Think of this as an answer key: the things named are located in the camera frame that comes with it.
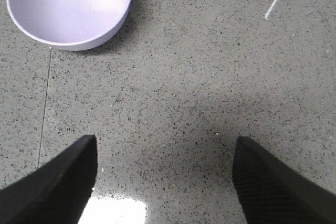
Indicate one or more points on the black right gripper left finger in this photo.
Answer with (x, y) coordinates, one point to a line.
(58, 191)

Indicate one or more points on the purple plastic bowl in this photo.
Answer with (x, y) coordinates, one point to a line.
(72, 25)

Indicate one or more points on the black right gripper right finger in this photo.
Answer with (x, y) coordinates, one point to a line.
(271, 192)

